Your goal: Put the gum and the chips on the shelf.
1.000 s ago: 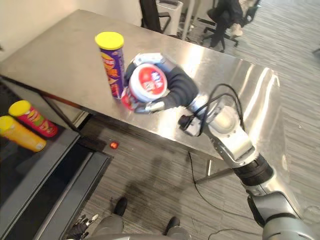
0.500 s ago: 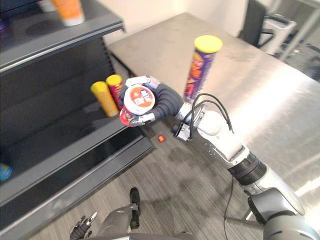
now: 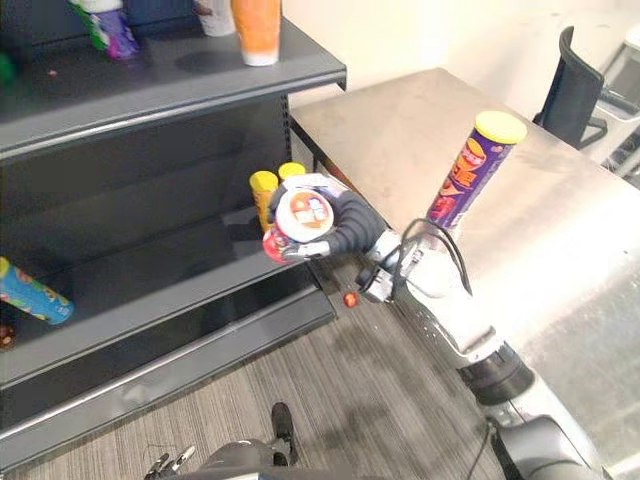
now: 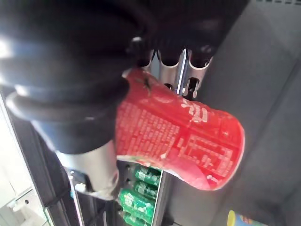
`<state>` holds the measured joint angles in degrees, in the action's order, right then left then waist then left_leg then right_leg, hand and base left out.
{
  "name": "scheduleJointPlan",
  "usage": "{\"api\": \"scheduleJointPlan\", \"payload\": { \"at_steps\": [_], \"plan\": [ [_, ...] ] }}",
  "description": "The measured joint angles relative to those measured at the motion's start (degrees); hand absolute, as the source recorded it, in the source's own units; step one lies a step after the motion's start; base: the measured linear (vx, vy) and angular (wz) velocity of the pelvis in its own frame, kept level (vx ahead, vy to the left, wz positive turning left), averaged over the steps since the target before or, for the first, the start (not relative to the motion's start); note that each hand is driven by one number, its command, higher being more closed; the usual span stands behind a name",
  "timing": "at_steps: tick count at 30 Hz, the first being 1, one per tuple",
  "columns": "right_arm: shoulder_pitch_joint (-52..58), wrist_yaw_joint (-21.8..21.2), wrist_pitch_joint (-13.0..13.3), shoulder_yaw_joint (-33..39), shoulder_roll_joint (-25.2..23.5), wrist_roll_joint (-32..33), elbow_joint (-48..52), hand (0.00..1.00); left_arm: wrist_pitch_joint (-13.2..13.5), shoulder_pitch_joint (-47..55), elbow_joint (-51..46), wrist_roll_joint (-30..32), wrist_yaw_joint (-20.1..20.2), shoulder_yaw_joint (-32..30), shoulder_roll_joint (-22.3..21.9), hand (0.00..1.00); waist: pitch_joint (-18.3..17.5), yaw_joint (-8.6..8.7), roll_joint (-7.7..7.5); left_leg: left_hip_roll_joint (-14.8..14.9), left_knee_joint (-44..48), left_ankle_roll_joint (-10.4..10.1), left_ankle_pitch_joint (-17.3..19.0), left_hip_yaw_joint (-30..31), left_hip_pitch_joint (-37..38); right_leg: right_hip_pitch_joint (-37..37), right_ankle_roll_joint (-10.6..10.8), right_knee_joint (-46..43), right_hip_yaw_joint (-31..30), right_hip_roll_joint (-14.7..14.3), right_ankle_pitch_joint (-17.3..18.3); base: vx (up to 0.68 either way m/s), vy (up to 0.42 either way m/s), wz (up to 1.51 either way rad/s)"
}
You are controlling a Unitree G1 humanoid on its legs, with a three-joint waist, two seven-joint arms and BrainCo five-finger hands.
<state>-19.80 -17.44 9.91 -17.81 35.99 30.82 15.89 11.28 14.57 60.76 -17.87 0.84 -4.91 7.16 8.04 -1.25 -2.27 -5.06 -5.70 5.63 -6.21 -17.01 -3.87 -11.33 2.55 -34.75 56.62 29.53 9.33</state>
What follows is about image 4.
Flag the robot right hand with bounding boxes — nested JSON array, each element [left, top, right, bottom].
[[0, 0, 249, 201]]

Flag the dark shelf upright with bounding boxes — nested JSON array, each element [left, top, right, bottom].
[[7, 110, 79, 226]]

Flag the green gum bottle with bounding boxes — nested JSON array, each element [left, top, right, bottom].
[[133, 180, 158, 201], [133, 164, 162, 187], [120, 210, 151, 226], [118, 188, 155, 219]]

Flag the black gum display rack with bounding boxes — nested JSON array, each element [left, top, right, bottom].
[[68, 161, 165, 226]]

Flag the grey metal shelf panel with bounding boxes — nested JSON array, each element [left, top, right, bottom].
[[150, 0, 301, 226]]

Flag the yellow-lidded blue snack can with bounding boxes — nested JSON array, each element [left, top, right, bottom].
[[226, 210, 262, 226]]

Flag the white metal bracket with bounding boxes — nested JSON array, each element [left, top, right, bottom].
[[7, 186, 44, 214]]

